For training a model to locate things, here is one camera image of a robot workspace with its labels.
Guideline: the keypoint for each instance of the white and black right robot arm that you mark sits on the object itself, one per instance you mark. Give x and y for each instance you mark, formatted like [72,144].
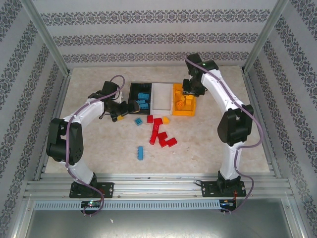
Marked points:
[220,89]

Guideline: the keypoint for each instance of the black plastic container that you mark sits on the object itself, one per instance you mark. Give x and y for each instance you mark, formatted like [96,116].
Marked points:
[133,91]

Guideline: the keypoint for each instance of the long red lego brick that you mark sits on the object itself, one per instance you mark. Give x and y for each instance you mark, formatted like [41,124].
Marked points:
[154,134]

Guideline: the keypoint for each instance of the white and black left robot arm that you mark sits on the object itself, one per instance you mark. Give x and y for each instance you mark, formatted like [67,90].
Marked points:
[86,112]

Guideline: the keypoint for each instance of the small circuit board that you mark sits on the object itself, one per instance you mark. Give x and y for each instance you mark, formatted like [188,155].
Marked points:
[90,204]
[227,202]

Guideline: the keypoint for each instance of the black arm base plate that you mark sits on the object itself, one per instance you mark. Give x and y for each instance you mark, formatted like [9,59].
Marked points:
[106,189]
[209,189]

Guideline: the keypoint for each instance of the aluminium frame post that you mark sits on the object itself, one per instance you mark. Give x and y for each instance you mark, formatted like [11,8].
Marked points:
[266,34]
[45,34]

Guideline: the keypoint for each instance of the aluminium mounting rail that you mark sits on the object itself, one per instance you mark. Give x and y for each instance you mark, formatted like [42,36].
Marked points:
[158,188]

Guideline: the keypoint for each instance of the aluminium side rail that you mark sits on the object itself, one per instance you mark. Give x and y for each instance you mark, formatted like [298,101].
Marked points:
[58,109]
[271,158]

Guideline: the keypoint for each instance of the yellow plastic container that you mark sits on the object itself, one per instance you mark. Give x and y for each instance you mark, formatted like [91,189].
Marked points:
[183,112]

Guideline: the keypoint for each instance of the small square blue lego brick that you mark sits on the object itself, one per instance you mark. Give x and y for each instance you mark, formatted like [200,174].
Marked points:
[138,121]

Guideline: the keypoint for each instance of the long narrow blue lego brick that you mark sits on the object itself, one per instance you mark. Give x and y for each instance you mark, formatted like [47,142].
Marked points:
[140,152]

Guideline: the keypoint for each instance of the grey metal panel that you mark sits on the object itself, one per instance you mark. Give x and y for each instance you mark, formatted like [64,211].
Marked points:
[158,225]

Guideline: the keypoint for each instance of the white plastic container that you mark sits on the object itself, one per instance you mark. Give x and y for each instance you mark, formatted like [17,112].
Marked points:
[161,99]

